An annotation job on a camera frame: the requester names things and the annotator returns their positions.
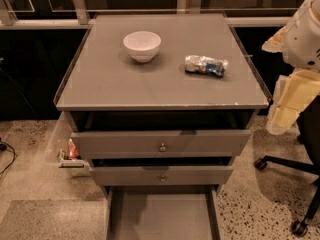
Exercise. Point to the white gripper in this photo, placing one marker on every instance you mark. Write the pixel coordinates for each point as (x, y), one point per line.
(302, 44)

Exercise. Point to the crushed redbull can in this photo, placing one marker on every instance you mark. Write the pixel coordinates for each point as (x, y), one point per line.
(199, 64)

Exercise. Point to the grey drawer cabinet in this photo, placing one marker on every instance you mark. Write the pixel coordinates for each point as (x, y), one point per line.
(107, 90)

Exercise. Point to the top grey drawer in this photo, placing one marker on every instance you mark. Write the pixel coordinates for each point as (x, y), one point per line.
(160, 144)

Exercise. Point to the grey drawer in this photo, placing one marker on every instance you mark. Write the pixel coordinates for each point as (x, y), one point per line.
(161, 175)
(160, 144)
(181, 213)

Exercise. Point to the middle grey drawer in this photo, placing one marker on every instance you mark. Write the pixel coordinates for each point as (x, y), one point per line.
(161, 175)

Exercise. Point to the bottom grey drawer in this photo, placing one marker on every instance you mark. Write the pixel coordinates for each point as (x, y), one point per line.
(181, 213)

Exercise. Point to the black office chair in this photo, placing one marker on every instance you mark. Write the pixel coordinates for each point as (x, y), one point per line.
(309, 127)

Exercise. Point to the metal window railing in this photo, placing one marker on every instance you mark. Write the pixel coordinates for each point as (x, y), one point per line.
(45, 14)

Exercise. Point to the white ceramic bowl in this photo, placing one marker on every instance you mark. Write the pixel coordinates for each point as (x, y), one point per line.
(142, 46)

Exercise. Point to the red snack packet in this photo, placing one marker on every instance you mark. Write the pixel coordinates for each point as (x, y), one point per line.
(72, 150)

